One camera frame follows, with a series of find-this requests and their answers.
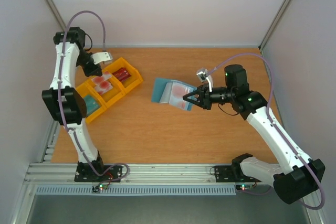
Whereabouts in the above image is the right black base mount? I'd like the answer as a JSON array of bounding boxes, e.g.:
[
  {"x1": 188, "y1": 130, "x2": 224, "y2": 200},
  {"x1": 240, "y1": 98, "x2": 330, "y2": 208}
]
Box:
[{"x1": 214, "y1": 165, "x2": 259, "y2": 183}]

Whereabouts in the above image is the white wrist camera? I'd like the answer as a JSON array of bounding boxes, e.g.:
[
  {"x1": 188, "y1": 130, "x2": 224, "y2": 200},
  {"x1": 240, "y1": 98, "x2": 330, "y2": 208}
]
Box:
[
  {"x1": 196, "y1": 68, "x2": 214, "y2": 92},
  {"x1": 91, "y1": 51, "x2": 113, "y2": 65}
]

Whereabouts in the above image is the red card stack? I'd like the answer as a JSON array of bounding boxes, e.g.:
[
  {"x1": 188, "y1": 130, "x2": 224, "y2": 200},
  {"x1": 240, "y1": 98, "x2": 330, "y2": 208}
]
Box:
[{"x1": 112, "y1": 68, "x2": 132, "y2": 82}]

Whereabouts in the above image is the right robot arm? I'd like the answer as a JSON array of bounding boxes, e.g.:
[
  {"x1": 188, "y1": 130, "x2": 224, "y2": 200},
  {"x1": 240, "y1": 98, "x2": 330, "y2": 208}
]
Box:
[{"x1": 183, "y1": 65, "x2": 326, "y2": 204}]

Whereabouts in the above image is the grey slotted cable duct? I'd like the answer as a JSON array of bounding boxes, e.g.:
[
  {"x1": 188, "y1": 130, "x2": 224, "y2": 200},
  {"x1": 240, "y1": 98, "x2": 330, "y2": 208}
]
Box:
[{"x1": 35, "y1": 185, "x2": 237, "y2": 196}]

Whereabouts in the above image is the white red-dot card stack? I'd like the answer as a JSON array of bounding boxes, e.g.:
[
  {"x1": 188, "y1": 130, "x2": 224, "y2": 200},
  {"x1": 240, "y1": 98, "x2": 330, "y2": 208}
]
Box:
[{"x1": 95, "y1": 81, "x2": 113, "y2": 95}]

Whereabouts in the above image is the yellow bin near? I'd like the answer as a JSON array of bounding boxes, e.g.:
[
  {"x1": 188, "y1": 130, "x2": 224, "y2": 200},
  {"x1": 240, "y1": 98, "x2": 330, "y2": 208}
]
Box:
[{"x1": 76, "y1": 83, "x2": 107, "y2": 124}]

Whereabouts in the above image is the yellow bin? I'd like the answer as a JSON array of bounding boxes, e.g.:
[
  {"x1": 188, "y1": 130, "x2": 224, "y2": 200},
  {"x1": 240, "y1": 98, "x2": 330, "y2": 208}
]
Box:
[
  {"x1": 107, "y1": 58, "x2": 143, "y2": 94},
  {"x1": 87, "y1": 76, "x2": 126, "y2": 108},
  {"x1": 76, "y1": 83, "x2": 107, "y2": 124}
]

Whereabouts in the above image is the aluminium front rail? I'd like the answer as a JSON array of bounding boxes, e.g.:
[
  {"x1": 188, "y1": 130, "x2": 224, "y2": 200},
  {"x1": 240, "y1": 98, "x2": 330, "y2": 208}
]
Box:
[{"x1": 25, "y1": 163, "x2": 313, "y2": 186}]

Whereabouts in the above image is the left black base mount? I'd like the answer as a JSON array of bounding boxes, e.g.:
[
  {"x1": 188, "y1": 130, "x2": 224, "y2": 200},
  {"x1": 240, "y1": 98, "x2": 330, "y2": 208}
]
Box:
[{"x1": 74, "y1": 163, "x2": 126, "y2": 183}]

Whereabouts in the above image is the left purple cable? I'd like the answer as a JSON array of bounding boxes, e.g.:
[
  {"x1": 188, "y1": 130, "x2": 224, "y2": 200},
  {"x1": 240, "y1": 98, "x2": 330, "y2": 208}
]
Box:
[{"x1": 57, "y1": 10, "x2": 131, "y2": 183}]

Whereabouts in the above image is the purple cable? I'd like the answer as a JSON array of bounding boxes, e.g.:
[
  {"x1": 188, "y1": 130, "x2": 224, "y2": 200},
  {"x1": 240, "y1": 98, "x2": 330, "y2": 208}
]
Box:
[
  {"x1": 57, "y1": 10, "x2": 131, "y2": 183},
  {"x1": 207, "y1": 53, "x2": 326, "y2": 210}
]

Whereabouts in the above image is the teal card stack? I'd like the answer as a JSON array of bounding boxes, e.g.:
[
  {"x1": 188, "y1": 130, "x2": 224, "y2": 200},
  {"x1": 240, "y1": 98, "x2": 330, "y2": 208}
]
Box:
[{"x1": 84, "y1": 95, "x2": 100, "y2": 116}]

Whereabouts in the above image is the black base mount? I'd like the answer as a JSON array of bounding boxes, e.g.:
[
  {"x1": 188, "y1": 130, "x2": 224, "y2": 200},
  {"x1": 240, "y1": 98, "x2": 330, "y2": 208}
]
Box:
[
  {"x1": 214, "y1": 165, "x2": 259, "y2": 183},
  {"x1": 74, "y1": 163, "x2": 126, "y2": 183}
]

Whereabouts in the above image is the yellow bin far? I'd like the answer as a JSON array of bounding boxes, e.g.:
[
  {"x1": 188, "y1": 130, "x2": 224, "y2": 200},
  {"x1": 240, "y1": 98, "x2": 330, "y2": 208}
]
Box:
[{"x1": 107, "y1": 58, "x2": 143, "y2": 94}]

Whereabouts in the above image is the small circuit board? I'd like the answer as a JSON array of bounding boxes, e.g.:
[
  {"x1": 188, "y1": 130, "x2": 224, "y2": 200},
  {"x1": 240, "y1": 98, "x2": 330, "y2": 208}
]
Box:
[
  {"x1": 236, "y1": 184, "x2": 257, "y2": 191},
  {"x1": 92, "y1": 184, "x2": 109, "y2": 193}
]

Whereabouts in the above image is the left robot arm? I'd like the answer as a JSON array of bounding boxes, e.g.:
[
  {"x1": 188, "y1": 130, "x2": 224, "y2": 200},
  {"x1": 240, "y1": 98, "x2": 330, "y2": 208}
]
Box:
[{"x1": 41, "y1": 27, "x2": 106, "y2": 181}]

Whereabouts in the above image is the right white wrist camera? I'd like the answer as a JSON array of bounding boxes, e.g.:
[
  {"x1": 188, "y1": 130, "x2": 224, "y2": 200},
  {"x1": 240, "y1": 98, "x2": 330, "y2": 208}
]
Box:
[{"x1": 196, "y1": 68, "x2": 214, "y2": 92}]

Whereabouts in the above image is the yellow bin middle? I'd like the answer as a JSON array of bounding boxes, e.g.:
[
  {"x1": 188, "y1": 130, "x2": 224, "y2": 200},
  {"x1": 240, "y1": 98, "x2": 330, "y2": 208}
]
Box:
[{"x1": 87, "y1": 76, "x2": 126, "y2": 108}]

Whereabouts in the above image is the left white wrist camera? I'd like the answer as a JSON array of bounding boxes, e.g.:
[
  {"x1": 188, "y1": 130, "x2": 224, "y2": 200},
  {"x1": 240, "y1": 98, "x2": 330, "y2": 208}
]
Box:
[{"x1": 91, "y1": 51, "x2": 113, "y2": 65}]

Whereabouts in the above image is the left small circuit board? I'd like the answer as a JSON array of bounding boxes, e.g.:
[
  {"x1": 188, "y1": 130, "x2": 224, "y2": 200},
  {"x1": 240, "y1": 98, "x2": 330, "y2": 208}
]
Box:
[{"x1": 92, "y1": 184, "x2": 109, "y2": 193}]

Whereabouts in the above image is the right small circuit board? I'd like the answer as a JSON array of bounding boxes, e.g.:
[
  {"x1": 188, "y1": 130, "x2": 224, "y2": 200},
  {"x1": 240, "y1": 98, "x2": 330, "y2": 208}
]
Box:
[{"x1": 236, "y1": 184, "x2": 257, "y2": 191}]

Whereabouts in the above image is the teal card holder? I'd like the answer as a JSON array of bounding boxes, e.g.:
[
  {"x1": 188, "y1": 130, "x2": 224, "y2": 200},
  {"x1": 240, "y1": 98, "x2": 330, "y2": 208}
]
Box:
[{"x1": 151, "y1": 78, "x2": 196, "y2": 111}]

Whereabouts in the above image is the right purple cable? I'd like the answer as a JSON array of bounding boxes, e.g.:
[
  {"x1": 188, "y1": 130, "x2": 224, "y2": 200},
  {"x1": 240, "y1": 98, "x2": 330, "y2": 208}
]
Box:
[{"x1": 207, "y1": 53, "x2": 326, "y2": 210}]

